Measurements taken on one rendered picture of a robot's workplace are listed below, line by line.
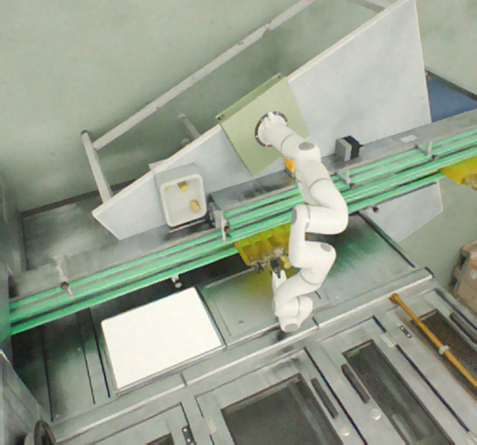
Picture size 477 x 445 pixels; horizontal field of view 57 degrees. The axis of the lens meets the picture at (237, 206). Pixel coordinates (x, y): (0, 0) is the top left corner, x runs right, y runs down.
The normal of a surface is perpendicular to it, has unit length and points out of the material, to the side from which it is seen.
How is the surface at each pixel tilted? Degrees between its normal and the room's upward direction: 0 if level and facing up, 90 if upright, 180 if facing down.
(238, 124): 4
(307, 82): 0
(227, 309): 90
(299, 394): 90
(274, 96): 4
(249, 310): 90
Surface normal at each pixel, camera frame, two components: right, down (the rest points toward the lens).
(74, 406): -0.06, -0.76
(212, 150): 0.41, 0.57
